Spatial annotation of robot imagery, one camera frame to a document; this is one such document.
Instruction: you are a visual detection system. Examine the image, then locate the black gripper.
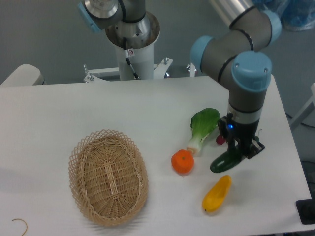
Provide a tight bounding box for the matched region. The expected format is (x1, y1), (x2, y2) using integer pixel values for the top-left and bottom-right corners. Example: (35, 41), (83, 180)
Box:
(218, 113), (259, 159)

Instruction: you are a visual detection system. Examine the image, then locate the dark green cucumber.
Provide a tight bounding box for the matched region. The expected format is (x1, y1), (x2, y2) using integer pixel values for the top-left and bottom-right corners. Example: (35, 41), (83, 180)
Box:
(210, 140), (265, 173)

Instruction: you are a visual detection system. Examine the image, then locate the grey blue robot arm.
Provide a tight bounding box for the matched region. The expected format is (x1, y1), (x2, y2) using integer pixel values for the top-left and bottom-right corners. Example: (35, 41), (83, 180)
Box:
(78, 0), (282, 158)

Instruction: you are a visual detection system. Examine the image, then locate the purple red eggplant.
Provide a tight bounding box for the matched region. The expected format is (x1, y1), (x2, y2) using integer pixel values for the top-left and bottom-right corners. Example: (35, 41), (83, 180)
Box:
(216, 134), (225, 145)

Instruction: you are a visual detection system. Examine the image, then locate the green bok choy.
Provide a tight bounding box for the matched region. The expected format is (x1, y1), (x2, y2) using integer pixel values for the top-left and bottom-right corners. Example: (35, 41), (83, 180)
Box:
(187, 108), (220, 156)

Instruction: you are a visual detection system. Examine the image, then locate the orange tangerine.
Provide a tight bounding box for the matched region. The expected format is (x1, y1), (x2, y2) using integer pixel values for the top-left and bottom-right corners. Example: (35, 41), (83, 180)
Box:
(171, 149), (194, 175)

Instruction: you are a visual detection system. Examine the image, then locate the yellow mango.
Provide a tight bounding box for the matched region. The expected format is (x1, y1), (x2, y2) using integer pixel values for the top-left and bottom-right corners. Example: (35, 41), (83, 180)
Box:
(202, 175), (232, 213)

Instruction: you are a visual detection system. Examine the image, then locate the black device at edge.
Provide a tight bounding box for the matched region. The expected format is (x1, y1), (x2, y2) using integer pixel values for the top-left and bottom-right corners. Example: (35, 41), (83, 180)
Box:
(296, 199), (315, 225)

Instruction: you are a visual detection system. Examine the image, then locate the woven wicker basket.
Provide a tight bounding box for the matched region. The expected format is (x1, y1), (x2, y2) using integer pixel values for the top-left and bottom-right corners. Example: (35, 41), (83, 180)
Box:
(68, 130), (149, 227)

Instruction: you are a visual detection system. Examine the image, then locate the blue plastic bag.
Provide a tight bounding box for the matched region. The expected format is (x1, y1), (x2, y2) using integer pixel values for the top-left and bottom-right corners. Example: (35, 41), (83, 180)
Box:
(252, 0), (315, 31)

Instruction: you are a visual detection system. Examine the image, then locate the white chair armrest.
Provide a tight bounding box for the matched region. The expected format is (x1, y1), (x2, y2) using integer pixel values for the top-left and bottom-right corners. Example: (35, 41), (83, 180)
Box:
(0, 64), (46, 88)

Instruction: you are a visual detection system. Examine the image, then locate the tan rubber band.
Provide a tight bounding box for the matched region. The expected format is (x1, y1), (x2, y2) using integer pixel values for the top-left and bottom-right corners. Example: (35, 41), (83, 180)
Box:
(11, 218), (28, 236)

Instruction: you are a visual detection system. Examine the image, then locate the white frame at right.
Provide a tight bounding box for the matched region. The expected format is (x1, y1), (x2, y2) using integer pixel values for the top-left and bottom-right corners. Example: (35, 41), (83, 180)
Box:
(289, 84), (315, 130)

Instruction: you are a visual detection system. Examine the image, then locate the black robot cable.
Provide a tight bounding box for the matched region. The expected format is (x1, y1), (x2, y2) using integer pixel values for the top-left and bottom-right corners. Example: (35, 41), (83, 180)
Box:
(122, 36), (140, 80)

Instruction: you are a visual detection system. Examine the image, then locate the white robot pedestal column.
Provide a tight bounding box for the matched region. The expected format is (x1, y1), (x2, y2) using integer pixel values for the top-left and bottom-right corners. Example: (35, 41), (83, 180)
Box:
(105, 11), (160, 81)

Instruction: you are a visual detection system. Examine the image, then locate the white pedestal base frame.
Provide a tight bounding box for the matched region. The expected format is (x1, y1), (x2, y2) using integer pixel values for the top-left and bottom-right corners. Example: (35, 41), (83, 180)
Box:
(83, 57), (198, 83)

